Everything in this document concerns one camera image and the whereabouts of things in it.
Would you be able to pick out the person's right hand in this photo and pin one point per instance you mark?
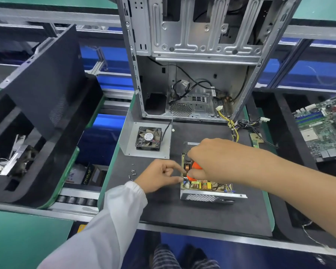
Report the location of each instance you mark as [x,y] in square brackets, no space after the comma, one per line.
[224,162]

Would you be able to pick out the person's left hand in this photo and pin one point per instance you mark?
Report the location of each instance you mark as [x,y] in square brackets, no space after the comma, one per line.
[152,176]

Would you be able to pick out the person's right thumb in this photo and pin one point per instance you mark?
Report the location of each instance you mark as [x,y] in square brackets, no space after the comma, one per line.
[195,174]

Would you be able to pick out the person's left thumb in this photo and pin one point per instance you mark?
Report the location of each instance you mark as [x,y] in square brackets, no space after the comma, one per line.
[174,180]

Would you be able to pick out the person's right forearm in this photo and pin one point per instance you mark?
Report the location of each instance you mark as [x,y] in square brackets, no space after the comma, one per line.
[302,187]

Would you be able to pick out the person's left forearm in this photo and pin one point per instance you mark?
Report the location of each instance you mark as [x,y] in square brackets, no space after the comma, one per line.
[106,229]

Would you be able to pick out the open power supply unit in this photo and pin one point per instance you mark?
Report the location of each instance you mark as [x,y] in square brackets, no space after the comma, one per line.
[210,190]

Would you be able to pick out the black work mat pallet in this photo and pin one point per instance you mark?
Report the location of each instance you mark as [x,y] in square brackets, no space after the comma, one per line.
[184,215]

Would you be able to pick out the group of small screws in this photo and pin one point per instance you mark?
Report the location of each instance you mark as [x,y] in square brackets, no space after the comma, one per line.
[132,173]

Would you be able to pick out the black cooling fan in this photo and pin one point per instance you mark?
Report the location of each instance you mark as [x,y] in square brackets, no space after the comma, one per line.
[148,138]

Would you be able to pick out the grey metal plate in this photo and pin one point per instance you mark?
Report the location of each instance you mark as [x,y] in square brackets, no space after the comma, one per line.
[128,137]

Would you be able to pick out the small green circuit board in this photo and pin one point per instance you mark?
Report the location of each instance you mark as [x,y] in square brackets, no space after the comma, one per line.
[256,140]

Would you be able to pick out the person's striped trouser legs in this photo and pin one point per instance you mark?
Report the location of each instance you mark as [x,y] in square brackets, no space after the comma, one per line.
[168,259]

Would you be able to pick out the black printed box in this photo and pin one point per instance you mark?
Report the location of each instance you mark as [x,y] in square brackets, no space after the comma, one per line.
[95,175]

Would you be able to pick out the black foam tray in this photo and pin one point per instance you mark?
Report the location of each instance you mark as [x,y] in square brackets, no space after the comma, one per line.
[285,142]
[44,170]

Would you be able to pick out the conveyor rollers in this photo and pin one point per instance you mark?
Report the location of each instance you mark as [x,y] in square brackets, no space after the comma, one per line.
[75,200]

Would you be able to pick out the green motherboard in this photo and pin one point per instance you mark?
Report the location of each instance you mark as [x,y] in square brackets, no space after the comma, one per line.
[322,128]

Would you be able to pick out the silver computer case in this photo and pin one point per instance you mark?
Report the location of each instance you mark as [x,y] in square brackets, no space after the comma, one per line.
[190,39]

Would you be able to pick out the dark cooling fan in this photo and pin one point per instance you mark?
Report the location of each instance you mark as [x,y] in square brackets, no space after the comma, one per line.
[25,161]

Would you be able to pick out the black case side panel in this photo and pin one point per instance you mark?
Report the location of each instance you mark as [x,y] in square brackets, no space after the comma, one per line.
[44,81]

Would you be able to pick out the silver metal bracket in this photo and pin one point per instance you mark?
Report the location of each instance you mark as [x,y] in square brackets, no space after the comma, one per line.
[16,149]

